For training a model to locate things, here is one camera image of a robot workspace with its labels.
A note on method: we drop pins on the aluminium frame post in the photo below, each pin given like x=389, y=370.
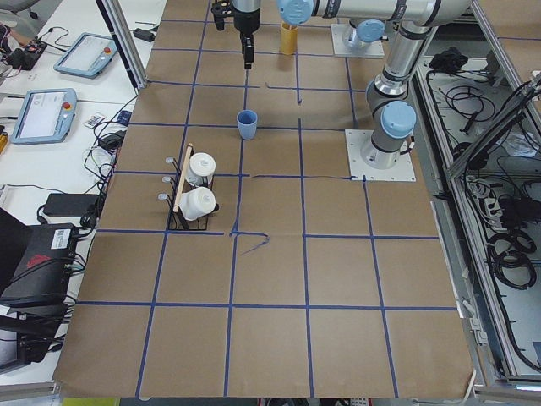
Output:
x=112, y=14

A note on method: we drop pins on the white mug front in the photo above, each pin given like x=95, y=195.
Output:
x=197, y=203

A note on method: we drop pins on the light blue plastic cup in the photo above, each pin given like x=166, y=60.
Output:
x=247, y=124

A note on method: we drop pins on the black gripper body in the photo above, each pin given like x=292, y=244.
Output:
x=247, y=22

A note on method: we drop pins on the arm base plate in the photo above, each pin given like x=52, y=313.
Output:
x=374, y=50
x=369, y=164

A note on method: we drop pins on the white mug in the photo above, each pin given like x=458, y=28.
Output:
x=197, y=203
x=201, y=169

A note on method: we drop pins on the teach pendant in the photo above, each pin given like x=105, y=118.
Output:
x=45, y=117
x=88, y=56

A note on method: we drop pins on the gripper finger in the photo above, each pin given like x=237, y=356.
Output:
x=248, y=57

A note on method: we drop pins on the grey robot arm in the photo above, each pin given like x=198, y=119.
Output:
x=361, y=33
x=394, y=118

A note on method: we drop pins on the brown paper table cover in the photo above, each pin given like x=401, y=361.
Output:
x=305, y=283

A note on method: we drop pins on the teach pendant far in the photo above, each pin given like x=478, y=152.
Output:
x=88, y=56

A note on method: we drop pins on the bamboo chopstick holder cup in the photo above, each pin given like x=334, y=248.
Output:
x=288, y=39

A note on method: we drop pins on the black wire mug rack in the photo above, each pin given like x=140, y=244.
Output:
x=179, y=185

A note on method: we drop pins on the black computer box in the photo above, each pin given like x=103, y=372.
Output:
x=34, y=260

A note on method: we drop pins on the white mug rear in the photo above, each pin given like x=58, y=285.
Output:
x=201, y=169

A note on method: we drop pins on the black power adapter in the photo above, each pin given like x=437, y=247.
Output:
x=69, y=205

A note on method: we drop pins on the teach pendant near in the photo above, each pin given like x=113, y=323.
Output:
x=45, y=117

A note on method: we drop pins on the small remote control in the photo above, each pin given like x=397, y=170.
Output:
x=94, y=120

